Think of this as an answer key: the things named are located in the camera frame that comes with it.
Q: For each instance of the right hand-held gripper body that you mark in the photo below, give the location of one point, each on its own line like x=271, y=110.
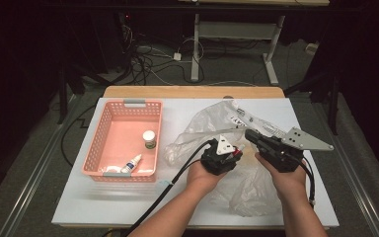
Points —
x=283, y=158

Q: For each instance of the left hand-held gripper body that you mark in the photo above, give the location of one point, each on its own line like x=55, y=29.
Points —
x=218, y=163

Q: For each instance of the red and white ointment tube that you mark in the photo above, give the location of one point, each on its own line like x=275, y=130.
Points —
x=239, y=153

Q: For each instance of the clear plastic smiley shopping bag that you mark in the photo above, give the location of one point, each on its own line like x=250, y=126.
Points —
x=210, y=121

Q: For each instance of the pink perforated plastic basket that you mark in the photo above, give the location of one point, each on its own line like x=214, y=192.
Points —
x=121, y=138

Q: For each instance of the person's left hand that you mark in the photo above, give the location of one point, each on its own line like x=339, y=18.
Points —
x=200, y=179

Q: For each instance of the person's right hand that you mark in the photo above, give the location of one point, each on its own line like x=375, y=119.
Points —
x=288, y=182

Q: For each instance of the black metal stand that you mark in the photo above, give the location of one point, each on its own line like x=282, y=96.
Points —
x=334, y=98
x=62, y=95

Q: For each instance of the white power adapter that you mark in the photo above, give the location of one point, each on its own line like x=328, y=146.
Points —
x=177, y=56

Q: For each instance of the white table cover board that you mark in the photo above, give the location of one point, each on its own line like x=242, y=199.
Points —
x=95, y=204

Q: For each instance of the metal floor rail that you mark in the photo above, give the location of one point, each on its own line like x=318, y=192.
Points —
x=33, y=191
x=358, y=184

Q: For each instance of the white metal desk frame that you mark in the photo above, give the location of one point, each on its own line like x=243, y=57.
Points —
x=195, y=49

